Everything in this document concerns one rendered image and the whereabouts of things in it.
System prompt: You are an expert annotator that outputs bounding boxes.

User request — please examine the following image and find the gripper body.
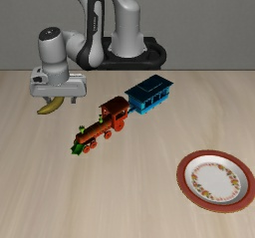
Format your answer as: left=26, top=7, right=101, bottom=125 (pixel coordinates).
left=29, top=66, right=88, bottom=99

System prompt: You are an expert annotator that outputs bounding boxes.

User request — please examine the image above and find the yellow banana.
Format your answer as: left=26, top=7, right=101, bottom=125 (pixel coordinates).
left=36, top=96, right=66, bottom=116

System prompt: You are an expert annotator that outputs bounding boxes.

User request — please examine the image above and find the red-rimmed white plate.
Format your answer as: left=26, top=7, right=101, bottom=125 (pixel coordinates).
left=175, top=149, right=255, bottom=214

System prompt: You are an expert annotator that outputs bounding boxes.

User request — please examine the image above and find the red toy train engine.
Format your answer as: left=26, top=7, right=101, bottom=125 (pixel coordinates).
left=70, top=96, right=130, bottom=156

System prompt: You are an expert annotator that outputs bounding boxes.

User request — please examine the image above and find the blue toy train wagon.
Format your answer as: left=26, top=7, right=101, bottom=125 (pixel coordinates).
left=124, top=74, right=174, bottom=116

